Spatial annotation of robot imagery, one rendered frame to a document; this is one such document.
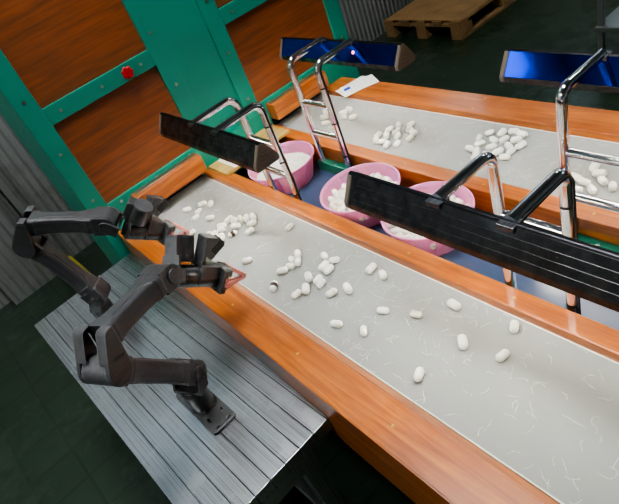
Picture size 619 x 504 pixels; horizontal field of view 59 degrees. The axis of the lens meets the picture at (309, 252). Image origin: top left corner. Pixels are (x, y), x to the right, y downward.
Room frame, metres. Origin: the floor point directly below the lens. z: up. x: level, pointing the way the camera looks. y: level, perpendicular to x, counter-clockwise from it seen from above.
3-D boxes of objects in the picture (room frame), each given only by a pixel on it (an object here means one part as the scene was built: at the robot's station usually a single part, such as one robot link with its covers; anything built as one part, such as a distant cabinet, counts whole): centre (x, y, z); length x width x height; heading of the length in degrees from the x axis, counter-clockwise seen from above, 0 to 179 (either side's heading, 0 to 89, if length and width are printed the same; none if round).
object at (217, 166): (2.08, 0.05, 0.77); 0.33 x 0.15 x 0.01; 116
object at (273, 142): (1.64, 0.06, 0.90); 0.20 x 0.19 x 0.45; 26
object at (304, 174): (1.88, -0.04, 0.72); 0.27 x 0.27 x 0.10
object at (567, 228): (0.77, -0.36, 0.90); 0.20 x 0.19 x 0.45; 26
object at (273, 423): (1.36, 0.32, 0.65); 1.20 x 0.90 x 0.04; 29
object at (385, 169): (1.49, -0.23, 0.72); 0.27 x 0.27 x 0.10
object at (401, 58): (1.85, -0.37, 1.08); 0.62 x 0.08 x 0.07; 26
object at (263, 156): (1.61, 0.14, 1.08); 0.62 x 0.08 x 0.07; 26
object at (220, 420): (0.98, 0.40, 0.71); 0.20 x 0.07 x 0.08; 29
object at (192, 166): (1.98, 0.38, 0.83); 0.30 x 0.06 x 0.07; 116
